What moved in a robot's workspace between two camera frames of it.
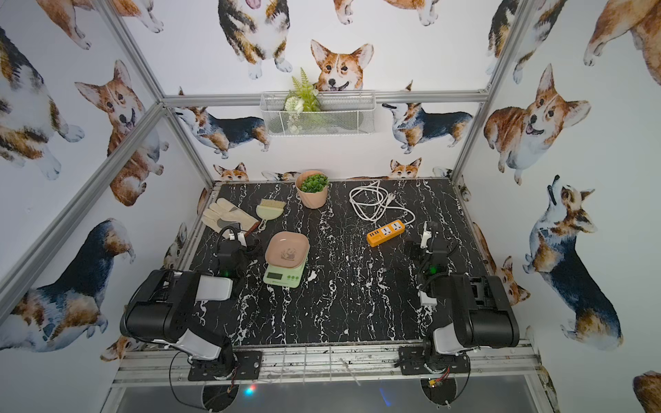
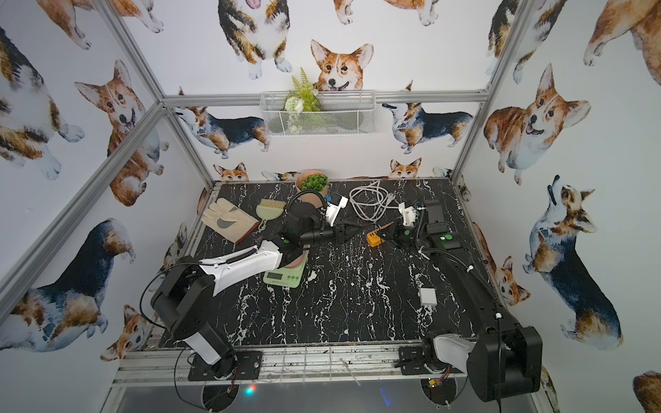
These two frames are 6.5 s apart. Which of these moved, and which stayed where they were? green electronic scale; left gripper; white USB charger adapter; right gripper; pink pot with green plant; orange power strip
Moved: right gripper; left gripper
Stayed: green electronic scale; white USB charger adapter; orange power strip; pink pot with green plant
